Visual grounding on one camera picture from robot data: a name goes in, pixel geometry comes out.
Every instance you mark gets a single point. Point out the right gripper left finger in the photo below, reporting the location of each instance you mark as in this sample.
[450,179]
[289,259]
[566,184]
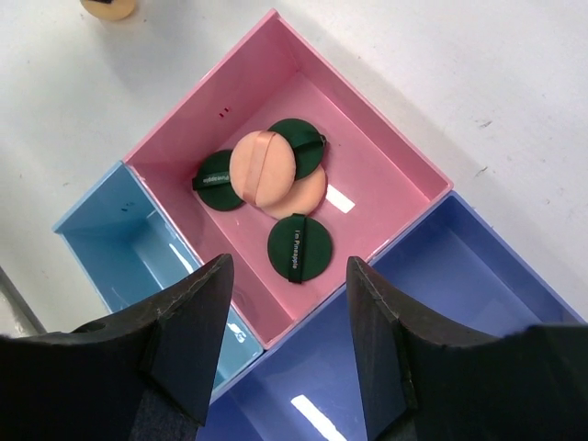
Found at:
[143,373]

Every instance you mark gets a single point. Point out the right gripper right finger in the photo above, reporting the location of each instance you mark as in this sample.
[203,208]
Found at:
[423,376]

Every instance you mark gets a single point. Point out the green puff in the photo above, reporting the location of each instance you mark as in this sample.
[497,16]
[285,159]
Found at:
[299,248]
[212,182]
[306,142]

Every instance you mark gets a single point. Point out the peach puff with ribbon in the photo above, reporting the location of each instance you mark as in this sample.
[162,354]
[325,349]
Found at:
[262,168]

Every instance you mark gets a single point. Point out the green puff top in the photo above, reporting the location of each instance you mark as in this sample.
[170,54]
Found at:
[306,142]

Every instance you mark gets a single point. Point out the orange teardrop sponge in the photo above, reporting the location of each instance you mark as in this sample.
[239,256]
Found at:
[109,10]

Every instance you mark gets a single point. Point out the light blue drawer box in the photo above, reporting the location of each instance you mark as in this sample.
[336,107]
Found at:
[127,247]

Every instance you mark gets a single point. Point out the pink drawer box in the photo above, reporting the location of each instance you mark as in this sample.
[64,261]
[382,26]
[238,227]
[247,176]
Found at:
[378,183]

